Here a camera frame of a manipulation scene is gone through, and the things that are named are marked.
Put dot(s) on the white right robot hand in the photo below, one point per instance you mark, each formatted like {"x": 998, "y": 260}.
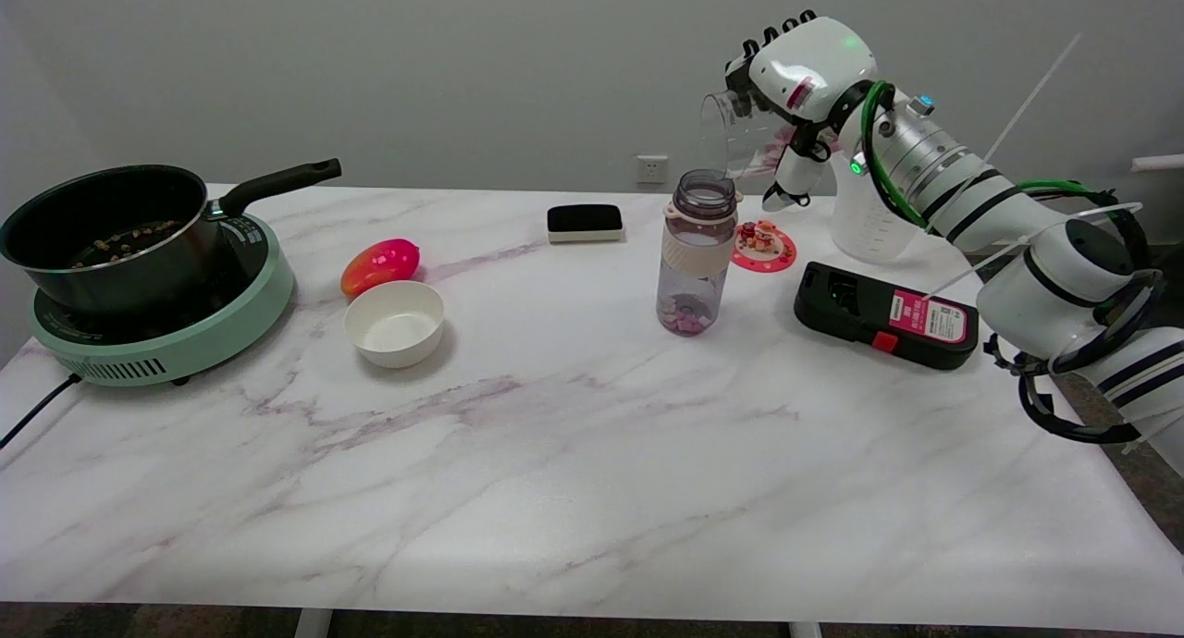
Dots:
{"x": 814, "y": 65}

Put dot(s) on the clear measuring cup with spout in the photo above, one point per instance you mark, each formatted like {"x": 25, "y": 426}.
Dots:
{"x": 726, "y": 139}

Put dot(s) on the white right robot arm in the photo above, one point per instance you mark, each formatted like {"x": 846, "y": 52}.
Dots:
{"x": 971, "y": 199}

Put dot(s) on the clear graduated measuring cup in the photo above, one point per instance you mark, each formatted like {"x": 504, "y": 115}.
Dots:
{"x": 869, "y": 236}

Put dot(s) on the clear purple water bottle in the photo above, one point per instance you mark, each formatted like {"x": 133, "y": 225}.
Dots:
{"x": 696, "y": 250}

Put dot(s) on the round coaster with small figurines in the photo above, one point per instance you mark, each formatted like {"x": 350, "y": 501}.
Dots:
{"x": 775, "y": 254}

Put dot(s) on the white zip tie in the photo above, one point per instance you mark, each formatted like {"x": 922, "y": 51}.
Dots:
{"x": 1031, "y": 92}
{"x": 1017, "y": 242}

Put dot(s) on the black device with red label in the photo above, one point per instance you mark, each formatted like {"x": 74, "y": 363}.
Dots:
{"x": 851, "y": 310}

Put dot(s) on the black whiteboard eraser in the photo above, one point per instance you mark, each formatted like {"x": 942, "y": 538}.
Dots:
{"x": 585, "y": 218}

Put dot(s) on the red orange toy mango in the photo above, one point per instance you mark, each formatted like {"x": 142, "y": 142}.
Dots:
{"x": 379, "y": 265}

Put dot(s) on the white bowl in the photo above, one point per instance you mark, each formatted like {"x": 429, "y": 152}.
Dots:
{"x": 394, "y": 328}

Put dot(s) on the white table leg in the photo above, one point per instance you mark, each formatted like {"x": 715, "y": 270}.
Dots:
{"x": 805, "y": 630}
{"x": 313, "y": 624}

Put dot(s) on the mint green induction cooker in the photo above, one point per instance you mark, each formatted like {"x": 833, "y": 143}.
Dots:
{"x": 231, "y": 328}

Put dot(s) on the white wall socket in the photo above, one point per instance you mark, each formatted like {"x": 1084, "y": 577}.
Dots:
{"x": 651, "y": 169}

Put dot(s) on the white bar at wall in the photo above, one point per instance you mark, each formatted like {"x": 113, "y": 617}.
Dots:
{"x": 1161, "y": 163}

